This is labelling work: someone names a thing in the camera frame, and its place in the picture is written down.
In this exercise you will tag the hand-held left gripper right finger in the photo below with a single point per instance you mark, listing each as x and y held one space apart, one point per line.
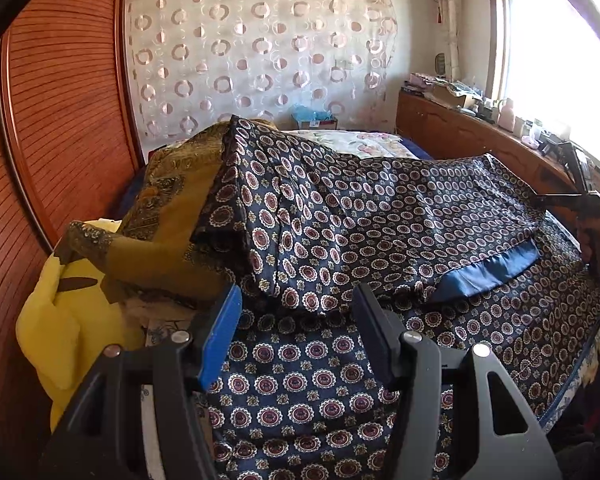
375 332

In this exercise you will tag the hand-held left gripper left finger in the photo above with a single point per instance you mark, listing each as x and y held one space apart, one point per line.
220 340

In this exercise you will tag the white plastic bottle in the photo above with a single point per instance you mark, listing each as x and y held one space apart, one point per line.
506 114

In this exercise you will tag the small dark oval fan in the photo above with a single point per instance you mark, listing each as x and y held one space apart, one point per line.
439 62

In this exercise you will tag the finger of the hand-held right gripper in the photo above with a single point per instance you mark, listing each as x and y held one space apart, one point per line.
577 165
555 198

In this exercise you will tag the gold patterned garment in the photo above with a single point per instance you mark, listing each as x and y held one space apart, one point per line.
180 210

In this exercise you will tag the wooden framed window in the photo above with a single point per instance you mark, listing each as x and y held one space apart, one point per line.
555 45

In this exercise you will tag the bundled pale window curtain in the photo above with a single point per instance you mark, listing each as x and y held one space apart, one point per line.
445 20

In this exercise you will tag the wooden side cabinet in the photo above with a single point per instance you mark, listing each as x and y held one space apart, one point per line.
460 130

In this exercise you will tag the sheer circle-patterned curtain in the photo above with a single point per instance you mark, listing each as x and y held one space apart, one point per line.
260 55

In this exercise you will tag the clutter pile on cabinet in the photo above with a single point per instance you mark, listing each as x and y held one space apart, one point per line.
445 87

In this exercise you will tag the navy patterned pajama top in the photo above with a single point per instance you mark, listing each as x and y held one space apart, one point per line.
360 220

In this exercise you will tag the person's right hand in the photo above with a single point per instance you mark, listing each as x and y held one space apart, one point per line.
597 245

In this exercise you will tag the yellow plush toy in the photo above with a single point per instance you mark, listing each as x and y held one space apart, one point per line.
65 320

